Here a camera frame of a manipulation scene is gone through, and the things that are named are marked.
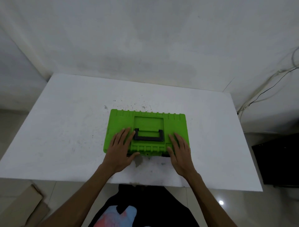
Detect person's left forearm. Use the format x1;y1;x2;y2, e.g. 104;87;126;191
40;165;116;227

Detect person's right forearm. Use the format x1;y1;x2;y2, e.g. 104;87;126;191
187;172;238;227

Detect white wall cable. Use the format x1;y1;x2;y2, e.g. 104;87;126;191
236;46;299;122

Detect person's black clothing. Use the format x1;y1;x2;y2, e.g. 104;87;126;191
88;185;200;227

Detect black wall cable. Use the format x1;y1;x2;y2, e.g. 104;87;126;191
237;66;299;115

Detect person's right hand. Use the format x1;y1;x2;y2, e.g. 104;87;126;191
167;132;199;180

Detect person's left hand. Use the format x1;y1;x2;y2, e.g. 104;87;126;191
102;127;141;173

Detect black toolbox with green lid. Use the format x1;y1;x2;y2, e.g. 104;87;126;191
103;109;190;157

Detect brown cardboard piece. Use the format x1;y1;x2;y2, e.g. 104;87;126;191
0;185;51;227

